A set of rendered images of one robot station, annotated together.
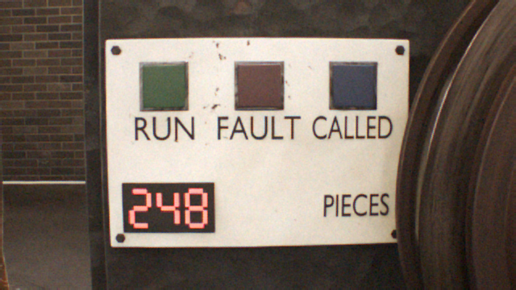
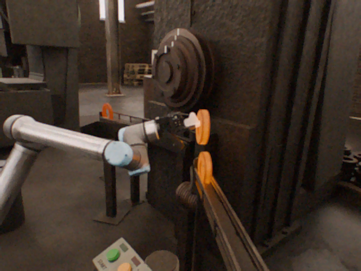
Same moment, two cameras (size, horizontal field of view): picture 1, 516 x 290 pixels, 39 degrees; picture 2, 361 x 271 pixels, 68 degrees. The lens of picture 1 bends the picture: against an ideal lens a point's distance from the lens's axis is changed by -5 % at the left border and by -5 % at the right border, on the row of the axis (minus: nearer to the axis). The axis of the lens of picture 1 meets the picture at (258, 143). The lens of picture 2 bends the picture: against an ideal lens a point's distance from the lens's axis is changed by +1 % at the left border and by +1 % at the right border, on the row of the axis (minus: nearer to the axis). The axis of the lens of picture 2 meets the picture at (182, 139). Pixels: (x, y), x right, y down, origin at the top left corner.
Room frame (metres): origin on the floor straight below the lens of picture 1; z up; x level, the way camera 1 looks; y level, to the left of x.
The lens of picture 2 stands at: (-0.39, -1.66, 1.19)
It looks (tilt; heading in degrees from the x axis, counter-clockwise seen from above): 17 degrees down; 53
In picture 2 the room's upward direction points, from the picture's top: 2 degrees clockwise
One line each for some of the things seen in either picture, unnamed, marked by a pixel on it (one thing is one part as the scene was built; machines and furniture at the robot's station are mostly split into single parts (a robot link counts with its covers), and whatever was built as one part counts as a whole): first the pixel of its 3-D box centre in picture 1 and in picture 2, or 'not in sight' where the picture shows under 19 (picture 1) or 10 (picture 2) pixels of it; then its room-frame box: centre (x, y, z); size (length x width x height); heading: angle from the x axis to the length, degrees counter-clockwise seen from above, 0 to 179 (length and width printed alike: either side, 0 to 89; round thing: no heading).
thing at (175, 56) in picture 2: not in sight; (167, 72); (0.46, -0.35, 1.11); 0.28 x 0.06 x 0.28; 93
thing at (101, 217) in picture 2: not in sight; (107, 172); (0.25, 0.12, 0.36); 0.26 x 0.20 x 0.72; 128
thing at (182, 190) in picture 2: not in sight; (193, 231); (0.44, -0.68, 0.27); 0.22 x 0.13 x 0.53; 93
